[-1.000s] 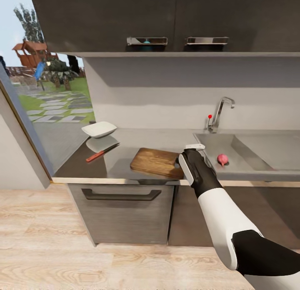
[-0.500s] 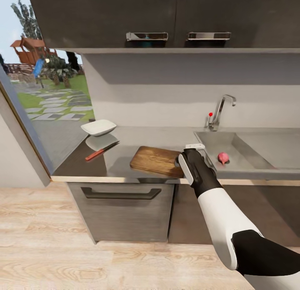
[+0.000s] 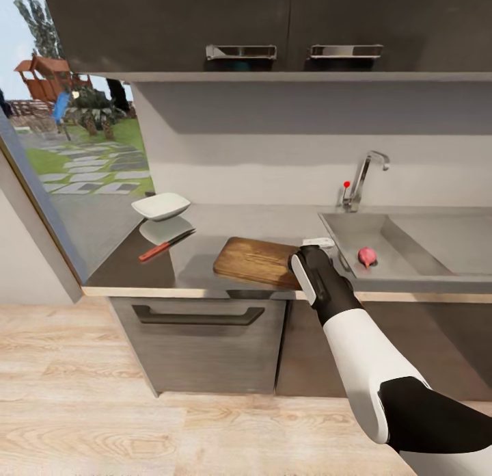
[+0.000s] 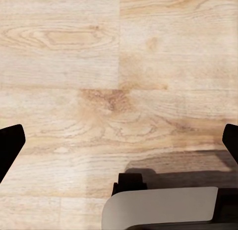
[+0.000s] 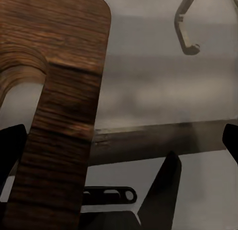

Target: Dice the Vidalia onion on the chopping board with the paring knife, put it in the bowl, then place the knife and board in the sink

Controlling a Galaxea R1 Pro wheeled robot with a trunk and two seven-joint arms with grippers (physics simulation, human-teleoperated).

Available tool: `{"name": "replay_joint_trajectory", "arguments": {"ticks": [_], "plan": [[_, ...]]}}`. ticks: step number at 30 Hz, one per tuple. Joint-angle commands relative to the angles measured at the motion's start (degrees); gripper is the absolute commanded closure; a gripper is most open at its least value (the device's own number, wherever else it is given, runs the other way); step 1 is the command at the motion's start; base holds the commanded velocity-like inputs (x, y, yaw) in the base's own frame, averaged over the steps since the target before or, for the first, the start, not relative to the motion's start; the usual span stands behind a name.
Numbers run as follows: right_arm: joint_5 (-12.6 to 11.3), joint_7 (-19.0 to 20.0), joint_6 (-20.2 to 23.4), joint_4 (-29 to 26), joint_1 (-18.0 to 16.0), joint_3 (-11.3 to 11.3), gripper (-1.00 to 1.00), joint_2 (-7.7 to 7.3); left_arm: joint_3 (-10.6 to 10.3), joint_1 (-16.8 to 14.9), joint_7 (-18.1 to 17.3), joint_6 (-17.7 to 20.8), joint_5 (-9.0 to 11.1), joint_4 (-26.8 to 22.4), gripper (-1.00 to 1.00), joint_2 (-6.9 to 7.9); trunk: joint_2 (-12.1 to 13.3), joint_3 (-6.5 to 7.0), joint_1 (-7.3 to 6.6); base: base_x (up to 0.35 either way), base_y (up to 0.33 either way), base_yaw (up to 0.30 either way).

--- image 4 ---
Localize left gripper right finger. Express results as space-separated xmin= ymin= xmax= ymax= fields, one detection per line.
xmin=222 ymin=124 xmax=238 ymax=164

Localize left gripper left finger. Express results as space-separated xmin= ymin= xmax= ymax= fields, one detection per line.
xmin=0 ymin=124 xmax=26 ymax=183

